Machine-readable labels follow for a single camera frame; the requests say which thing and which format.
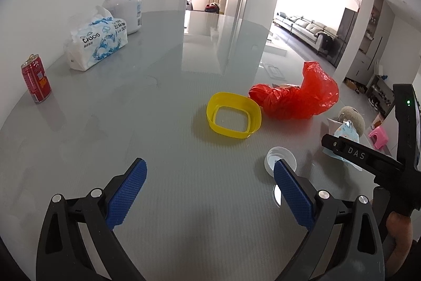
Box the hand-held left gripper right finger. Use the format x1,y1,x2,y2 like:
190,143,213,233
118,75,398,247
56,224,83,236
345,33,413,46
273,159,385,281

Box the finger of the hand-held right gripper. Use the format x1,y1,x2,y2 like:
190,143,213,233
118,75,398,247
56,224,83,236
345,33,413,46
322,133,404,184

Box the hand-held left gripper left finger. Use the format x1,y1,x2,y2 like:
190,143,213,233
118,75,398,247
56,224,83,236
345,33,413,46
36,157,147,281

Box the blue printed wipes packet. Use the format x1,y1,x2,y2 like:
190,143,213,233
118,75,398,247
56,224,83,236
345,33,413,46
322,119,365,171

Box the beige plush ball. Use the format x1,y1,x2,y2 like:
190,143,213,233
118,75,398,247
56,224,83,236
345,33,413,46
335,106,365,137

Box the red plastic bag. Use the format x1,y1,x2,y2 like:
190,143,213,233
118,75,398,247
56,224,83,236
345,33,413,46
248,60,339,120

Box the yellow plastic ring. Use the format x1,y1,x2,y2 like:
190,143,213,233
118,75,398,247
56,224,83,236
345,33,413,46
206,92,263,139

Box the person's right hand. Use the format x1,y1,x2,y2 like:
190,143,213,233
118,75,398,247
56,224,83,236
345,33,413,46
386,212,414,268

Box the pink plastic stool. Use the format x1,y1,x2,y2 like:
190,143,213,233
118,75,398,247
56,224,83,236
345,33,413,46
368,126,388,150

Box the shoe rack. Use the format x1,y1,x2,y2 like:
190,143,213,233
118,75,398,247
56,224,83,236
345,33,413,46
367,75,395,112

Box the dark tall cabinet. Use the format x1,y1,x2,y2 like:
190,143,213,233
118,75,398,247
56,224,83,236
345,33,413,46
334,8,359,67

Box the grey sofa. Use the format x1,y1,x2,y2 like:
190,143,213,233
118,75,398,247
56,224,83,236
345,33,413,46
274,12,339,54

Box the red drink can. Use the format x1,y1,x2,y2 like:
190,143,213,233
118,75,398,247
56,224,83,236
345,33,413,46
21,54,52,104

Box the white tissue pack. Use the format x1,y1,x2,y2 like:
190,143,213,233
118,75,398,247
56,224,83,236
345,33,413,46
63,5,129,72

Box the white jar with blue lid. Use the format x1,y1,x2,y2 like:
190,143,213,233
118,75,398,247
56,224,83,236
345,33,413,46
103,0,143,35

